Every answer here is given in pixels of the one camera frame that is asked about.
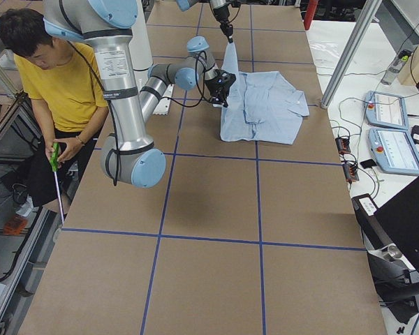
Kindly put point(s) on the far teach pendant tablet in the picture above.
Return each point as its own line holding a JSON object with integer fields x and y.
{"x": 386, "y": 110}

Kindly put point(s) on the near teach pendant tablet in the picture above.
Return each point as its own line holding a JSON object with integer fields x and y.
{"x": 394, "y": 151}

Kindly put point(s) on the green handled tool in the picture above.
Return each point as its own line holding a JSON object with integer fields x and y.
{"x": 57, "y": 181}

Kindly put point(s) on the aluminium frame post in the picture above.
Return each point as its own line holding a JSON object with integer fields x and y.
{"x": 358, "y": 33}

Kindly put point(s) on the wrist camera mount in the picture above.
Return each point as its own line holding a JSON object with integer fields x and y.
{"x": 225, "y": 79}

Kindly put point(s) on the black laptop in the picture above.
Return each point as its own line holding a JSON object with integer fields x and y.
{"x": 396, "y": 221}

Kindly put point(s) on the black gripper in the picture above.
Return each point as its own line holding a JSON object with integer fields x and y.
{"x": 221, "y": 15}
{"x": 216, "y": 90}

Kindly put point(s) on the light blue button-up shirt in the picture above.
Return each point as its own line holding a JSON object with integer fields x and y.
{"x": 262, "y": 106}

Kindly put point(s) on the red cylinder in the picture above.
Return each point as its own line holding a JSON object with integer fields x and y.
{"x": 310, "y": 13}

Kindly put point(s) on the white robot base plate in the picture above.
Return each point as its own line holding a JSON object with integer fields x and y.
{"x": 163, "y": 105}

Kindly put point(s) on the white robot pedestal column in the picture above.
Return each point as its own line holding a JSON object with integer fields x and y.
{"x": 139, "y": 46}

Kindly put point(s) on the person in yellow shirt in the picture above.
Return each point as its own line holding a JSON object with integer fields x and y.
{"x": 60, "y": 79}

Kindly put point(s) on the teach pendant tablet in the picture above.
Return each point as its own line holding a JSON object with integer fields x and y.
{"x": 394, "y": 151}
{"x": 386, "y": 110}

